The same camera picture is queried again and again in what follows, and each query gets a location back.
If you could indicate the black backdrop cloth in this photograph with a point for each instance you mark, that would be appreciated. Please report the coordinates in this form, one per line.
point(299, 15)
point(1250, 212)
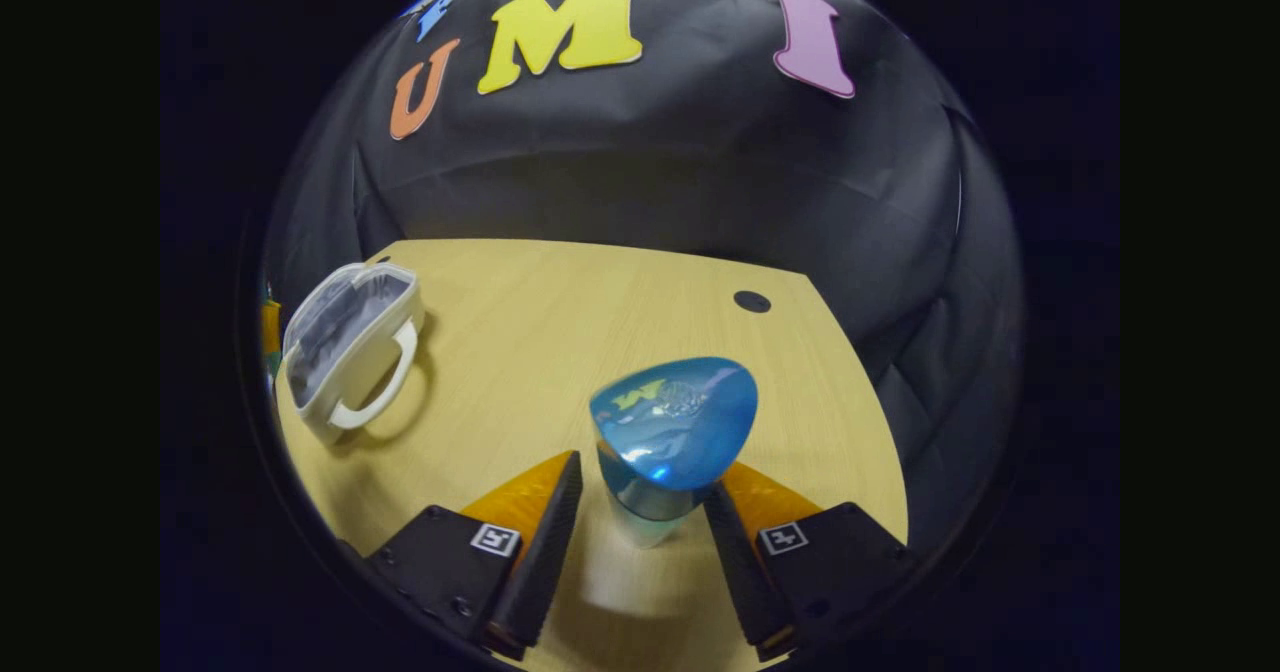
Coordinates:
point(650, 152)

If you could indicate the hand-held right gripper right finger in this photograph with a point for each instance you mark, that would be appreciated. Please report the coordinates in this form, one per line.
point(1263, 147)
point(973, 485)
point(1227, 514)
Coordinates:
point(745, 572)

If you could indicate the blue bottle with blue cap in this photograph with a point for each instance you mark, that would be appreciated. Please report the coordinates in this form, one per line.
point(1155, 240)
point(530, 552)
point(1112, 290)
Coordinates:
point(675, 422)

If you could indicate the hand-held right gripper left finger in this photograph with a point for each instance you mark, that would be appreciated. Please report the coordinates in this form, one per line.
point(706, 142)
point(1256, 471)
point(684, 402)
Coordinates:
point(535, 552)

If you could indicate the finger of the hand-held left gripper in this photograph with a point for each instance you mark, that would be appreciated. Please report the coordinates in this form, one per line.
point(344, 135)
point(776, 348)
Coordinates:
point(270, 327)

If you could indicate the white suitcase with grey lining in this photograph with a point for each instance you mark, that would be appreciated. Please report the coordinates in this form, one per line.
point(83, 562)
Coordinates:
point(345, 352)

